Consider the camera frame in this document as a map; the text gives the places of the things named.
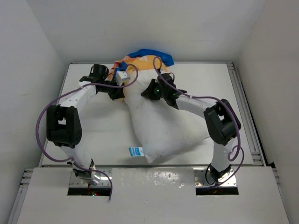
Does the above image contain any metal base plate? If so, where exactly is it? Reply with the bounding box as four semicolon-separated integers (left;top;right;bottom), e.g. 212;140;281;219
193;167;237;188
69;169;112;189

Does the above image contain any white pillow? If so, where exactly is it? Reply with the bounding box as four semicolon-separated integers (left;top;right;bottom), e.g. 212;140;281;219
124;69;209;164

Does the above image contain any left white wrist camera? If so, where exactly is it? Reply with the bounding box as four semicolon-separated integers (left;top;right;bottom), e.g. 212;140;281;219
115;70;130;86

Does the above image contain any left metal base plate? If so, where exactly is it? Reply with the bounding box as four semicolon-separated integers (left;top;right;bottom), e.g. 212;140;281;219
69;169;112;189

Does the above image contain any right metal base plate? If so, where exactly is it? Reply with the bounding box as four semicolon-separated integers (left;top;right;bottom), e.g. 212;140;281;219
193;167;237;188

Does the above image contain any white front cover board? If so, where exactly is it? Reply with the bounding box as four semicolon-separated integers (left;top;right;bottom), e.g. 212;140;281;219
18;167;288;224

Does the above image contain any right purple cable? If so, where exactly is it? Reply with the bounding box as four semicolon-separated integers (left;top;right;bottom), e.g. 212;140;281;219
153;56;245;187

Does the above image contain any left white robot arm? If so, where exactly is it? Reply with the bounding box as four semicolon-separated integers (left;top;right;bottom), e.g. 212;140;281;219
46;64;130;186

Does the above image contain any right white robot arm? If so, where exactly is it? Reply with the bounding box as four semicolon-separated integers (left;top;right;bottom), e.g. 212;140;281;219
141;73;243;185

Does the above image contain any blue white pillow tag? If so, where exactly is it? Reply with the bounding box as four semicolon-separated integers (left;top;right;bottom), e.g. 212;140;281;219
128;147;145;157

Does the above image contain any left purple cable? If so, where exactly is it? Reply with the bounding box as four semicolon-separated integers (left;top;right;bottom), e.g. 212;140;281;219
35;64;139;201

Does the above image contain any purple cable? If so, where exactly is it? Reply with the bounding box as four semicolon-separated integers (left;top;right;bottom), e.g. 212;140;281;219
35;64;139;201
153;56;245;187

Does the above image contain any yellow blue printed pillowcase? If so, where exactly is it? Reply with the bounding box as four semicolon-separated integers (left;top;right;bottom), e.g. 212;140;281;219
108;48;175;101

